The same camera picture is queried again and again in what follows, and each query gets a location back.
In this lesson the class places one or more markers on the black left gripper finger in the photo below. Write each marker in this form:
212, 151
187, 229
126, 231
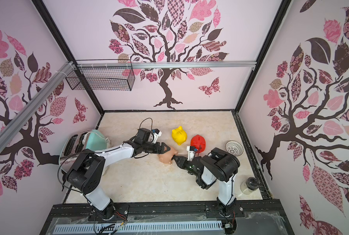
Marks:
161, 145
163, 150

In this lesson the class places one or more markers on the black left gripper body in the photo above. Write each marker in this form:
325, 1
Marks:
149, 147

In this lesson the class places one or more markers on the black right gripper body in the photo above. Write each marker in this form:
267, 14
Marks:
181, 161

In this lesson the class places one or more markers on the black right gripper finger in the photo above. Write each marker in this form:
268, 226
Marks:
182, 166
179, 160

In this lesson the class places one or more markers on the pink piggy bank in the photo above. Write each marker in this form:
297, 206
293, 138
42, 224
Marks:
166, 158

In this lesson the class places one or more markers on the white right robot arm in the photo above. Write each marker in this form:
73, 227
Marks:
217, 166

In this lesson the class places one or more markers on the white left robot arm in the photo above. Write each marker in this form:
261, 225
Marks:
86, 172

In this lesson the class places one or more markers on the yellow piggy bank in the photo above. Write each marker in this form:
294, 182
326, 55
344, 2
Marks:
179, 135

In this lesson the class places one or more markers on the red piggy bank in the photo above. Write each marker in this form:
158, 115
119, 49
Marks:
199, 143

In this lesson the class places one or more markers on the white sink strainer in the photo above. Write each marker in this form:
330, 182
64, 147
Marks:
234, 148

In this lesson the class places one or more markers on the clear jar black lid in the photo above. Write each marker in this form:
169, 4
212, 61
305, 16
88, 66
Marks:
250, 185

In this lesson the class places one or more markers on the mint green chrome toaster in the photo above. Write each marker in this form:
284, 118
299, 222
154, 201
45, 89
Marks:
90, 139

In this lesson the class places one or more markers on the black wire basket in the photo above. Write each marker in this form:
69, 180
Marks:
102, 75

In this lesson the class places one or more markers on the aluminium rail back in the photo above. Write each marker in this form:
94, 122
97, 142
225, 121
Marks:
169, 65

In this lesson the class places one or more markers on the aluminium rail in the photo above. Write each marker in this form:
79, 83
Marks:
169, 65
28, 110

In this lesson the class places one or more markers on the aluminium rail left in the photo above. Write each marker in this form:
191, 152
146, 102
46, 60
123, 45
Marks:
28, 110

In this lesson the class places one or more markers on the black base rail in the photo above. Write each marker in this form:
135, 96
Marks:
246, 217

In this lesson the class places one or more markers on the white slotted cable duct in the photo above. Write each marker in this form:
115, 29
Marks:
138, 227

